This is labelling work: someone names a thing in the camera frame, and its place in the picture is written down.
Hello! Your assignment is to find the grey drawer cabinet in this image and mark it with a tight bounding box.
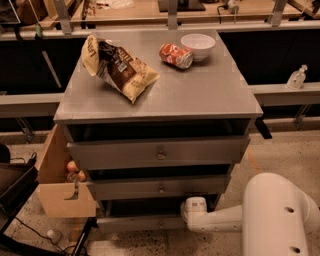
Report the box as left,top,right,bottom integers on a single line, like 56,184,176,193
53,29,264,218

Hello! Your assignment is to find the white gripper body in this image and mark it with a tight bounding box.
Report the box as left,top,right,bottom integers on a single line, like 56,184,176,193
180,197,208,232

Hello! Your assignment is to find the white bowl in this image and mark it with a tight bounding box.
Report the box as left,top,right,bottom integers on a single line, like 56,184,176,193
181,34,216,62

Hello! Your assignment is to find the grey middle drawer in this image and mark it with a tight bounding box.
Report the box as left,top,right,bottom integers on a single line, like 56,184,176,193
87,175,230,200

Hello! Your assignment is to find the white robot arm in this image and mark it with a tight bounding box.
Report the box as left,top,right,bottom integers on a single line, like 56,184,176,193
181,173,320,256

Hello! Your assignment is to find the wooden side box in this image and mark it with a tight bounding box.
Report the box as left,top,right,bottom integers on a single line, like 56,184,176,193
35,125,96,218

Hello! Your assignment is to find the grey top drawer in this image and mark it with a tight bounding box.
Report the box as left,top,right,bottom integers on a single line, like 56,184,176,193
67,136,250,170

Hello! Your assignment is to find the clear sanitizer bottle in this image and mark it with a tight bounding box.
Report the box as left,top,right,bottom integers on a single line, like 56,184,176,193
287,64,308,90

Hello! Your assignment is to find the orange soda can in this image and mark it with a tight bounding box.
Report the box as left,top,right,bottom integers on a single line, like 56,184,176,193
159,43,193,69

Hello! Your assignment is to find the yellow brown chip bag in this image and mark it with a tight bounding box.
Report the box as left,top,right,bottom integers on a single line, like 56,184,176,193
81,35,160,104

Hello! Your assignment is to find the grey drawer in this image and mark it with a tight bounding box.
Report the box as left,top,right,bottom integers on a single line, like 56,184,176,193
67,136,250,170
87,175,230,200
95,198,219,234

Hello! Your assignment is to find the red apple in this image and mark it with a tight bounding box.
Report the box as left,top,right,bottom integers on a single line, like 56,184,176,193
66,161,77,173
77,170,86,182

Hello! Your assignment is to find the grey bottom drawer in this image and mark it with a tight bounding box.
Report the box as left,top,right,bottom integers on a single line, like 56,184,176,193
95,198,219,234

